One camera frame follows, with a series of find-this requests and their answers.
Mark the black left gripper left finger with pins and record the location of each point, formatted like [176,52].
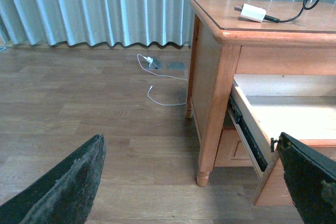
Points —
[65,194]

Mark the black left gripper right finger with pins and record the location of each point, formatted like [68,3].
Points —
[310,179]

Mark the white charger with black cable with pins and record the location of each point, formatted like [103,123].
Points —
[257,14]

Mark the closed metal floor socket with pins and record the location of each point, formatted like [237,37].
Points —
[176,66]

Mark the open metal floor socket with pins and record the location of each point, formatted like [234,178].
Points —
[153,63]

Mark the wooden drawer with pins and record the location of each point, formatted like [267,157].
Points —
[262,106]
[231,151]

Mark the wooden nightstand cabinet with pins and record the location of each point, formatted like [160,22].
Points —
[224,44]

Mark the white floor charger with cable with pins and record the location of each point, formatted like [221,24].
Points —
[161,82]

